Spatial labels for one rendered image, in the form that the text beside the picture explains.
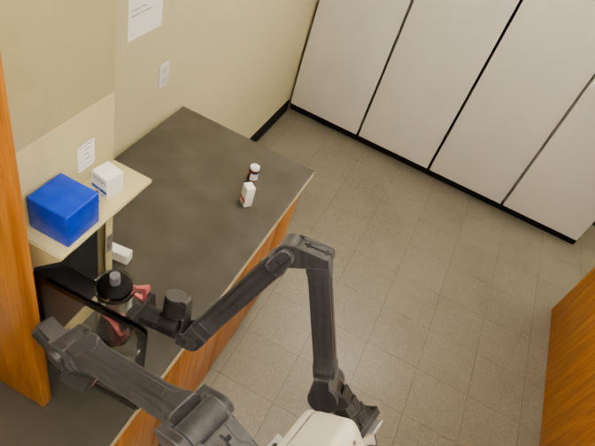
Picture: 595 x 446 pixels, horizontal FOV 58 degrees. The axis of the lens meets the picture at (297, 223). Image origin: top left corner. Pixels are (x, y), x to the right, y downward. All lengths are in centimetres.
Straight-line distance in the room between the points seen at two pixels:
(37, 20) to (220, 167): 141
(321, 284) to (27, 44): 75
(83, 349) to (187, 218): 107
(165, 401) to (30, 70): 62
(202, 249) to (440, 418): 166
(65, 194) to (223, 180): 115
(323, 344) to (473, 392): 201
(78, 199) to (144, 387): 44
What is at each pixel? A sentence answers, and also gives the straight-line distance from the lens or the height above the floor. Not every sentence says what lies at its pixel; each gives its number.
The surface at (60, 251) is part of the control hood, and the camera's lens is 123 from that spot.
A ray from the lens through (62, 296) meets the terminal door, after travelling 134.
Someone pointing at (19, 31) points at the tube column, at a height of 194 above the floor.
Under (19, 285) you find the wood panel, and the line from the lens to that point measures 122.
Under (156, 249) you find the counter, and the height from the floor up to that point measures 94.
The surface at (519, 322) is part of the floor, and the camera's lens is 377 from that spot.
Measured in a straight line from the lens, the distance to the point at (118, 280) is 147.
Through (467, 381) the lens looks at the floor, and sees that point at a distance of 328.
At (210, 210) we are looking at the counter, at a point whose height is 94.
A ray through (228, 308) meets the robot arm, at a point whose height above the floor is 134.
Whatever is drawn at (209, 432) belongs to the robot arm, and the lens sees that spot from 89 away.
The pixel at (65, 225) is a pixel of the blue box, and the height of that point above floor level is 158.
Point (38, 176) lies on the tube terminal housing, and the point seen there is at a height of 162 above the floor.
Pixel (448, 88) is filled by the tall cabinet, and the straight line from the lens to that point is 403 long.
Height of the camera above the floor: 245
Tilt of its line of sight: 44 degrees down
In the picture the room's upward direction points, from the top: 20 degrees clockwise
